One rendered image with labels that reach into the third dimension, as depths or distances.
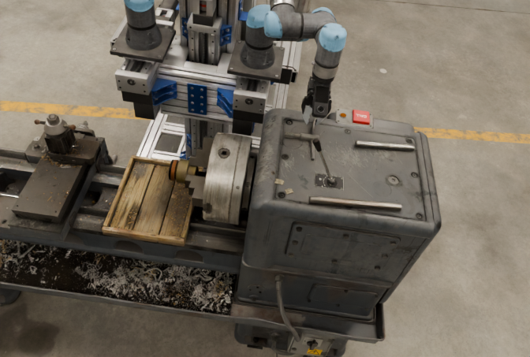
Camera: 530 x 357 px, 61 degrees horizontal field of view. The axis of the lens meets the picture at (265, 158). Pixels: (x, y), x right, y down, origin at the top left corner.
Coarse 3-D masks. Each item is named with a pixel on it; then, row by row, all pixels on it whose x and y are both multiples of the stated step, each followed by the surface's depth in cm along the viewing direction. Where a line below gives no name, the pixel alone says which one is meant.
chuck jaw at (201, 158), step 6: (204, 138) 157; (210, 138) 158; (204, 144) 158; (210, 144) 158; (198, 150) 158; (204, 150) 158; (210, 150) 158; (192, 156) 160; (198, 156) 159; (204, 156) 159; (192, 162) 159; (198, 162) 159; (204, 162) 159
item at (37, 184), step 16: (80, 128) 185; (48, 160) 173; (32, 176) 167; (48, 176) 168; (64, 176) 169; (80, 176) 173; (32, 192) 163; (48, 192) 163; (64, 192) 164; (16, 208) 158; (32, 208) 158; (48, 208) 159; (64, 208) 163
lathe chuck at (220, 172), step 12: (216, 144) 151; (228, 144) 151; (216, 156) 148; (228, 156) 148; (216, 168) 146; (228, 168) 147; (216, 180) 146; (228, 180) 146; (204, 192) 147; (216, 192) 147; (228, 192) 147; (216, 204) 148; (228, 204) 148; (204, 216) 154; (216, 216) 153; (228, 216) 152
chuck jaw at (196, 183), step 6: (186, 180) 156; (192, 180) 156; (198, 180) 156; (204, 180) 157; (186, 186) 158; (192, 186) 154; (198, 186) 155; (192, 192) 155; (198, 192) 152; (192, 198) 150; (198, 198) 150; (192, 204) 152; (198, 204) 152; (204, 204) 150; (210, 204) 150; (210, 210) 152
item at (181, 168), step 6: (174, 162) 159; (180, 162) 159; (186, 162) 159; (174, 168) 158; (180, 168) 158; (186, 168) 157; (192, 168) 159; (174, 174) 159; (180, 174) 158; (186, 174) 158; (192, 174) 159; (174, 180) 161; (180, 180) 159
